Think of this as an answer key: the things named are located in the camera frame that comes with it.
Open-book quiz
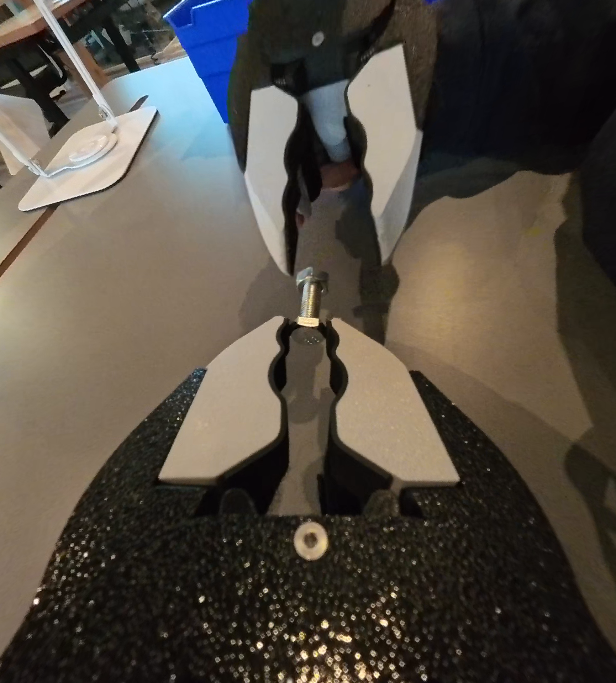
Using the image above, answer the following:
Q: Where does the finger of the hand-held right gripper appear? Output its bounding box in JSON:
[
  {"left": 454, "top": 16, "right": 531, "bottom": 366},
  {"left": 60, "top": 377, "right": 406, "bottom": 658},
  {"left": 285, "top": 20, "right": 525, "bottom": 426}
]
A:
[
  {"left": 245, "top": 84, "right": 309, "bottom": 276},
  {"left": 344, "top": 44, "right": 424, "bottom": 265}
]

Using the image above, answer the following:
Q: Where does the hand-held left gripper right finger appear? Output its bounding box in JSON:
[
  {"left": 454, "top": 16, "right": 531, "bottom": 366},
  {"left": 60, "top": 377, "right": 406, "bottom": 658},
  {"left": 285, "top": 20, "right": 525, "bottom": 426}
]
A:
[{"left": 325, "top": 316, "right": 461, "bottom": 489}]

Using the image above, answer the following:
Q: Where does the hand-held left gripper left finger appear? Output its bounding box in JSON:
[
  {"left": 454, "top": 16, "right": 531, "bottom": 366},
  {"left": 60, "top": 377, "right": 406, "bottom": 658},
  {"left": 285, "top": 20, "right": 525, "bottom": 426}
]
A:
[{"left": 157, "top": 315, "right": 293, "bottom": 487}]

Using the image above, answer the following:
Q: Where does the blue plastic bin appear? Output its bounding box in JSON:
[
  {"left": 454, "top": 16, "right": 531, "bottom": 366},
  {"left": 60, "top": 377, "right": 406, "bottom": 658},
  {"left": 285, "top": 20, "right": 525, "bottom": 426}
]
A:
[{"left": 163, "top": 0, "right": 258, "bottom": 127}]

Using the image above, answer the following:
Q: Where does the silver hex bolt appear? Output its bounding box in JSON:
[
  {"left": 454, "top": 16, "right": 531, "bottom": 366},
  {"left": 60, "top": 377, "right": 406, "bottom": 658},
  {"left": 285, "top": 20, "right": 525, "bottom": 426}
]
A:
[{"left": 293, "top": 283, "right": 323, "bottom": 345}]

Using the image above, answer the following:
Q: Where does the person's right forearm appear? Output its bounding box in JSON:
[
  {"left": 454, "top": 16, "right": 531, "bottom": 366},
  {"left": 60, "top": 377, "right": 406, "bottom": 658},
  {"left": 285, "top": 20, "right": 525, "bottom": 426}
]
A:
[{"left": 431, "top": 0, "right": 616, "bottom": 177}]

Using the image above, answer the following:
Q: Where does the person's right hand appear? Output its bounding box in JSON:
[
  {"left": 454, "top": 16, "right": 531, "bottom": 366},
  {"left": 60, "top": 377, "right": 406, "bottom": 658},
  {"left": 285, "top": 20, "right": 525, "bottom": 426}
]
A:
[{"left": 318, "top": 160, "right": 364, "bottom": 192}]

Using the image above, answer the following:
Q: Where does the clear stand with white base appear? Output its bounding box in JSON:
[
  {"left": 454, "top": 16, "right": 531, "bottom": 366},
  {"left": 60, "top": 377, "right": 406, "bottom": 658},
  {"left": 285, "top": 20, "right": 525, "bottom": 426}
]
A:
[{"left": 0, "top": 0, "right": 158, "bottom": 212}]

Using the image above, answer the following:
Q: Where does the black office chair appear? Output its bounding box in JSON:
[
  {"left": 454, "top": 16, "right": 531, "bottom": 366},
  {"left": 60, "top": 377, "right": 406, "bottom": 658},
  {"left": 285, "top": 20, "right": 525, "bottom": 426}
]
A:
[{"left": 14, "top": 37, "right": 71, "bottom": 123}]

